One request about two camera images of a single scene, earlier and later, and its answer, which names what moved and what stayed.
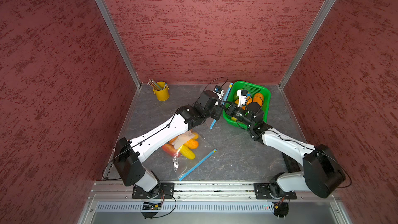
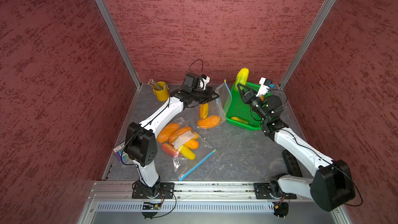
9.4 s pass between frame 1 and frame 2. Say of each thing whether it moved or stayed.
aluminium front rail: stayed
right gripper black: moved
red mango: stayed
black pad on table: stayed
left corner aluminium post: stayed
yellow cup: stayed
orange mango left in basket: stayed
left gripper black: moved
